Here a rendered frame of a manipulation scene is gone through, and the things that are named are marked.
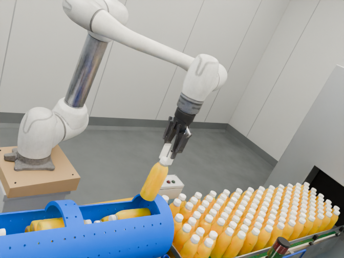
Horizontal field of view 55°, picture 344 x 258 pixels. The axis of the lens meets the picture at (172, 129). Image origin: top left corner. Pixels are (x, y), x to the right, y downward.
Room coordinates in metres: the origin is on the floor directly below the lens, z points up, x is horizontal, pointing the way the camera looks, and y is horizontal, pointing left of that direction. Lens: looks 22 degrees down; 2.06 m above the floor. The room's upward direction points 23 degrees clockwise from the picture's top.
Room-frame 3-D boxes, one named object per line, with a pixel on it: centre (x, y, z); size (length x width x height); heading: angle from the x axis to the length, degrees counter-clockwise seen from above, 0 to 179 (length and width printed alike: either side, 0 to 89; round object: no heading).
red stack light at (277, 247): (1.28, -0.66, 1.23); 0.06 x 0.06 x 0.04
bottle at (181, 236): (1.33, -0.26, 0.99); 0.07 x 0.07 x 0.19
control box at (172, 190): (1.63, -0.09, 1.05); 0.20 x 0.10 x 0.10; 133
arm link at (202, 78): (1.18, -0.02, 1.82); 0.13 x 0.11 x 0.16; 163
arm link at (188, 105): (1.17, -0.02, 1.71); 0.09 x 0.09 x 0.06
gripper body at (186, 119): (1.17, -0.02, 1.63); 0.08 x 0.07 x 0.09; 43
